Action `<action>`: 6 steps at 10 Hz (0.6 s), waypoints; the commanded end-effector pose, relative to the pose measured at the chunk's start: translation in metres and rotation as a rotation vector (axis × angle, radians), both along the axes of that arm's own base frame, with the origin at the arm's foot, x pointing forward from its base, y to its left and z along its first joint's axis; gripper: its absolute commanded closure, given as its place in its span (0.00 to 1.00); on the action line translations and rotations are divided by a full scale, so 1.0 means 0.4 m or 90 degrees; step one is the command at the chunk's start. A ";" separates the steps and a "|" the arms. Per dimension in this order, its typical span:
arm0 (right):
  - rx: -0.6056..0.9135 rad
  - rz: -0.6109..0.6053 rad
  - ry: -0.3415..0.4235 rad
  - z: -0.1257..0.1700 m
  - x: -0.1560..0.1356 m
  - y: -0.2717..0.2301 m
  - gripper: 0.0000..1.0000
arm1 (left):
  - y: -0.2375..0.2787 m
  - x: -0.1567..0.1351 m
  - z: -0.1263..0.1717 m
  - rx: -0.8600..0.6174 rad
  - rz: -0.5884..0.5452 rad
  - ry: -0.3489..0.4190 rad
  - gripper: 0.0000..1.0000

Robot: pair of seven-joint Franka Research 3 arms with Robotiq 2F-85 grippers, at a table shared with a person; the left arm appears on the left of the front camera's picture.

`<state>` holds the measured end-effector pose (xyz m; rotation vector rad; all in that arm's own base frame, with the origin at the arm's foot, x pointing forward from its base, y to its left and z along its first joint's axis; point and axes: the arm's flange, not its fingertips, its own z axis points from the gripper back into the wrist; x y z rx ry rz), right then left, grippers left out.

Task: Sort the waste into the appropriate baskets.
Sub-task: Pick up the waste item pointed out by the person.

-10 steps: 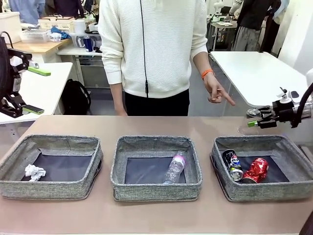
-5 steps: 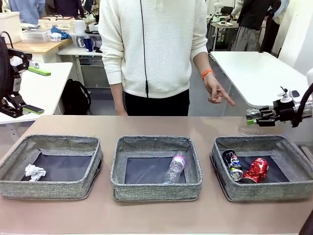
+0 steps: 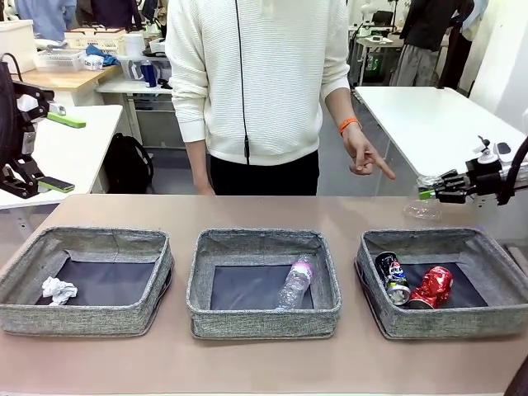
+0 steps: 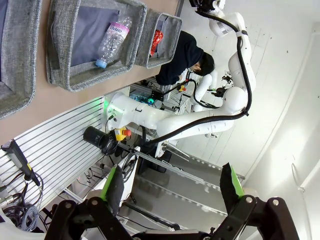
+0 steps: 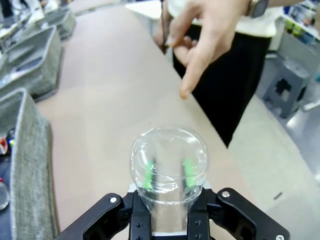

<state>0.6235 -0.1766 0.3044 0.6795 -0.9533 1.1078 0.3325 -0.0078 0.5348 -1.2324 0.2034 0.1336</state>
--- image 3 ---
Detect large white table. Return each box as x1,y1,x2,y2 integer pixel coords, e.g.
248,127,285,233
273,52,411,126
353,85,527,178

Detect person's black trousers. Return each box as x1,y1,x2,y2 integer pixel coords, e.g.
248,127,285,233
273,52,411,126
209,150,321,196

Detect orange wrist watch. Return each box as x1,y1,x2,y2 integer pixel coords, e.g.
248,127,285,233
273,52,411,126
338,116,363,136

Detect wooden rimmed white crate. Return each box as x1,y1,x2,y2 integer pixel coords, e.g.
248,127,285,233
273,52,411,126
65,26,127,53

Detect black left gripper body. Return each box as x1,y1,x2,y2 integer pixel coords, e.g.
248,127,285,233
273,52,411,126
0,61,36,166

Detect clear plastic bottle pink label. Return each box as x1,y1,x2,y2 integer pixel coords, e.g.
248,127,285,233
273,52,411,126
276,254,317,311

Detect person's left hand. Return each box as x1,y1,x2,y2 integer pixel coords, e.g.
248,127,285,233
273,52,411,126
342,125,397,181

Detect white storage box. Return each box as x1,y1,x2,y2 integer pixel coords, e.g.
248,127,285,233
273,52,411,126
0,19,37,74

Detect white background table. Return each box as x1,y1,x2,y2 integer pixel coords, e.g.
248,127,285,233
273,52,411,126
97,78,174,96

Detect background work table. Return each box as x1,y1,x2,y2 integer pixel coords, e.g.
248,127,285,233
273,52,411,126
350,35,408,86

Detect person's right forearm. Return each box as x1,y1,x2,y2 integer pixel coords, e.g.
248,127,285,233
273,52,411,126
185,138,210,189

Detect dark hanging garment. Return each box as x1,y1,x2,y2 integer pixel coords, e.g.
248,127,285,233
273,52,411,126
436,20,475,90

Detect dark blue bottle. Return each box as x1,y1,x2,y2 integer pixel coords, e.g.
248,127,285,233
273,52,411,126
139,59,158,88

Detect crushed red can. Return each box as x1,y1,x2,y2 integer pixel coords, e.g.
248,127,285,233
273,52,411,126
407,266,454,310

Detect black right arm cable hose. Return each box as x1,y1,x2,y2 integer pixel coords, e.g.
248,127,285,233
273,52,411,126
497,135,528,206

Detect black backpack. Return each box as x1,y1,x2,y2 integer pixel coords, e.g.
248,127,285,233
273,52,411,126
105,132,156,195

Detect clear plastic cup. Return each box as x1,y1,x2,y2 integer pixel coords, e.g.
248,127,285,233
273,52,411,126
403,175,443,222

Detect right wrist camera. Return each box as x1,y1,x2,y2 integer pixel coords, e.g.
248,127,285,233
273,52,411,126
478,138,502,164

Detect clear plastic basket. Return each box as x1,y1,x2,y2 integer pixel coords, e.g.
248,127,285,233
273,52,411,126
32,48,86,73

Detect grey fabric basket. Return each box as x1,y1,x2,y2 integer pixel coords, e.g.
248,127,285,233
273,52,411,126
354,229,528,342
185,229,343,342
0,225,175,338

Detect wooden top table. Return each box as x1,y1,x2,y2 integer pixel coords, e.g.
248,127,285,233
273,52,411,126
12,64,125,106

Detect background person black jacket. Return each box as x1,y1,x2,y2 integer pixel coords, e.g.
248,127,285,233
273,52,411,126
389,0,455,87

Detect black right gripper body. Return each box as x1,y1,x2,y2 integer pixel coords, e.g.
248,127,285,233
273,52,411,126
465,158,502,203

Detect white paper ball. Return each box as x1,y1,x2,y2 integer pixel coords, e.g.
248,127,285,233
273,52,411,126
40,276,78,306

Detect black cord on sweater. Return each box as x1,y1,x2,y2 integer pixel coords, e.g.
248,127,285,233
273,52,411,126
234,0,252,165

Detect crushed silver black can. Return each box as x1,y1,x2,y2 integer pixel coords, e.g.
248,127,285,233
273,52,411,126
374,251,413,306

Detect white cylinder container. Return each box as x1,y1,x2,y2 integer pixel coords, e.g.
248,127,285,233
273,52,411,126
123,33,144,58

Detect person's white knit sweater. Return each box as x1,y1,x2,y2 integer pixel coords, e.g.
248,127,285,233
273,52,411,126
164,0,351,166

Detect blue cloth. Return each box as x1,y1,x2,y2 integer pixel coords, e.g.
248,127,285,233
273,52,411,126
84,45,120,67

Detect white side table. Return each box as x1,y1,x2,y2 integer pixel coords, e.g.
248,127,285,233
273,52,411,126
0,105,125,211

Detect person's left forearm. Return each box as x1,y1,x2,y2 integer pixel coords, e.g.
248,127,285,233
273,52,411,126
324,87,358,125

